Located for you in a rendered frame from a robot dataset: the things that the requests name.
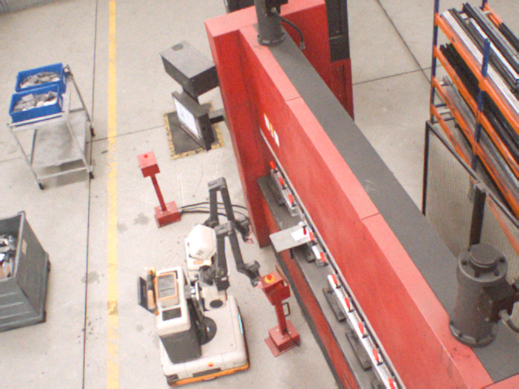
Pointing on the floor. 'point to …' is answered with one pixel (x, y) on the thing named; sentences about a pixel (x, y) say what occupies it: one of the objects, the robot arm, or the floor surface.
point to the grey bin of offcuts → (22, 274)
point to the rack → (473, 106)
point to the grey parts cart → (57, 136)
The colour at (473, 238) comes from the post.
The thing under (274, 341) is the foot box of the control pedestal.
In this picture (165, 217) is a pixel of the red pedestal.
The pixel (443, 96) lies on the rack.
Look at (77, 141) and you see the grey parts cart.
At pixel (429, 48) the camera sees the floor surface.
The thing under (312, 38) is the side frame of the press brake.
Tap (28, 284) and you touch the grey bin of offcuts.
